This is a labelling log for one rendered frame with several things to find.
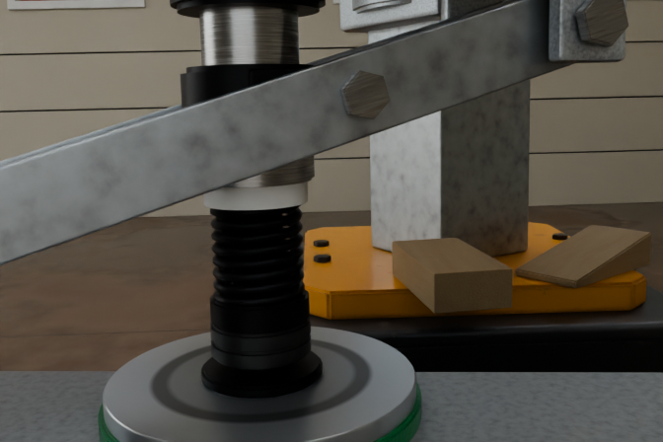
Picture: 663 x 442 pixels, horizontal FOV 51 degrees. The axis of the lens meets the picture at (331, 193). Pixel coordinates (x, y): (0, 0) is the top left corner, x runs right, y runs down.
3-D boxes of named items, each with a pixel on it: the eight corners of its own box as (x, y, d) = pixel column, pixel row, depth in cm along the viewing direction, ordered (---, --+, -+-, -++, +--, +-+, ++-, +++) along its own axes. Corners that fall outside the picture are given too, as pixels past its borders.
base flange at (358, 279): (305, 246, 144) (305, 223, 143) (542, 240, 145) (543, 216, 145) (303, 321, 96) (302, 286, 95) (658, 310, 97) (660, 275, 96)
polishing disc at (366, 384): (475, 379, 50) (475, 363, 50) (254, 515, 34) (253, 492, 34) (267, 323, 64) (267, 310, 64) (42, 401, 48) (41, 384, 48)
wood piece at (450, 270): (392, 274, 103) (392, 241, 103) (457, 270, 105) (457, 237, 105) (433, 313, 84) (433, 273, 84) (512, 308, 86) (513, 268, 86)
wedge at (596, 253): (590, 254, 114) (591, 224, 113) (650, 264, 106) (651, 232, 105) (514, 275, 101) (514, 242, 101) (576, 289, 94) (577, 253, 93)
